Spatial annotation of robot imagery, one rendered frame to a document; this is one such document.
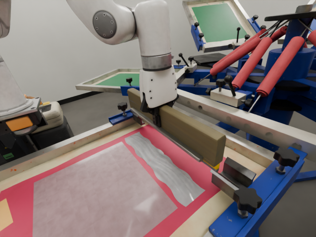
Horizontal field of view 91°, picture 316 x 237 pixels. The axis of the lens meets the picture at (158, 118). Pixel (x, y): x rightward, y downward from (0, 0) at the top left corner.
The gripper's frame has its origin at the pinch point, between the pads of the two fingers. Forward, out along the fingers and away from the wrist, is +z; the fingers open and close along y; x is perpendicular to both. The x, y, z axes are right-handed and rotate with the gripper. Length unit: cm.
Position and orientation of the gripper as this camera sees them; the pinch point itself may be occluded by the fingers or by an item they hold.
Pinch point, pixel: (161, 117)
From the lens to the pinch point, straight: 47.6
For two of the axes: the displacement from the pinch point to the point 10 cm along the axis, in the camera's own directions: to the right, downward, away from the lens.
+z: 0.9, 8.6, 5.1
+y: -8.1, 3.6, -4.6
